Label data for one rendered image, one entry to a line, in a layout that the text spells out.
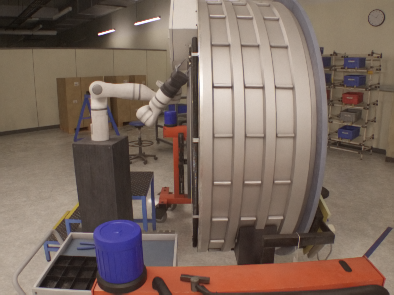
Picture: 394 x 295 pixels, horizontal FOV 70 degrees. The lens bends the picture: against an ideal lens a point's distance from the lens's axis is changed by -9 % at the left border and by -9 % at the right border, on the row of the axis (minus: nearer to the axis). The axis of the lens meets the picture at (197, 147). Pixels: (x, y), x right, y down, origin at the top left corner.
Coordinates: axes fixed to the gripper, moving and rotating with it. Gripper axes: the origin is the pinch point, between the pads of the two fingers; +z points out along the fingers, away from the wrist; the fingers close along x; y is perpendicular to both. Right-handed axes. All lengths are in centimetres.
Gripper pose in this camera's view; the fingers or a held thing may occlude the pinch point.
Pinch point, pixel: (189, 61)
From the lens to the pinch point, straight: 140.8
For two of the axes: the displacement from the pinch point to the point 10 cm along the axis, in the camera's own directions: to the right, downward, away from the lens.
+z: 6.3, -6.3, -4.6
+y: 1.9, 6.9, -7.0
